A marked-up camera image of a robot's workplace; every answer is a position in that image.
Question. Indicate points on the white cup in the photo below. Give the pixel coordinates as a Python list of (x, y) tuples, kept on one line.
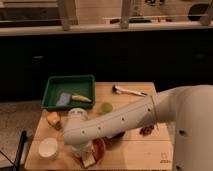
[(48, 148)]

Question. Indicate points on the green plastic tray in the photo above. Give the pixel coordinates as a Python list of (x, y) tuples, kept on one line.
[(83, 85)]

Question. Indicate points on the green round lid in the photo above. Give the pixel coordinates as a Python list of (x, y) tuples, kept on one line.
[(106, 108)]

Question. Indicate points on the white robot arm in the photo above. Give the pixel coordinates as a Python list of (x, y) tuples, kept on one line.
[(189, 107)]

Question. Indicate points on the white eraser block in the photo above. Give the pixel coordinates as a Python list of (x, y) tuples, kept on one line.
[(88, 160)]

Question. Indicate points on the black chair frame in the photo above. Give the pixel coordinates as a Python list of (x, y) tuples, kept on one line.
[(23, 139)]

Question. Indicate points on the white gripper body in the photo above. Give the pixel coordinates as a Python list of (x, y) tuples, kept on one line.
[(82, 149)]

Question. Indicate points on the orange yellow toy food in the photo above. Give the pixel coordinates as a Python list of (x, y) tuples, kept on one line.
[(54, 119)]

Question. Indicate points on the brown toy piece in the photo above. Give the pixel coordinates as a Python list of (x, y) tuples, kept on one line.
[(145, 131)]

